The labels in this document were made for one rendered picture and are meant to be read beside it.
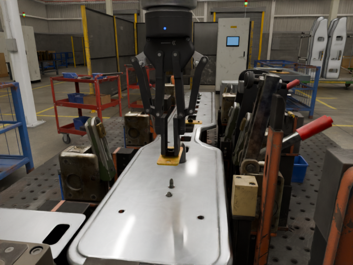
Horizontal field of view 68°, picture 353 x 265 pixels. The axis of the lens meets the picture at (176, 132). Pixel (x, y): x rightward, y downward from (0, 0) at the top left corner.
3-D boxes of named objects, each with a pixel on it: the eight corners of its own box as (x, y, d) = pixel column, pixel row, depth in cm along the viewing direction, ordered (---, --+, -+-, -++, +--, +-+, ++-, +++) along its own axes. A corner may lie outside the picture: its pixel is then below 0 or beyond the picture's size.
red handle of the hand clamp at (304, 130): (240, 153, 49) (323, 110, 45) (246, 163, 50) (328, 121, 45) (242, 163, 45) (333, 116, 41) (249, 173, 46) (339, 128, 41)
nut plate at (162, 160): (164, 147, 53) (164, 141, 53) (183, 148, 53) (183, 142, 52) (156, 164, 45) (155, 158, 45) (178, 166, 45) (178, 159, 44)
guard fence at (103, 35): (135, 88, 860) (132, 22, 798) (139, 88, 858) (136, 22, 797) (89, 112, 535) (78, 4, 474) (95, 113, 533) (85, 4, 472)
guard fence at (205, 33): (134, 88, 851) (131, 21, 790) (135, 88, 864) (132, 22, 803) (250, 91, 807) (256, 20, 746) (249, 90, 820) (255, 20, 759)
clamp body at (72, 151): (83, 259, 73) (66, 141, 62) (124, 263, 72) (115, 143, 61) (65, 287, 64) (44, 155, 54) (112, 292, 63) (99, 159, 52)
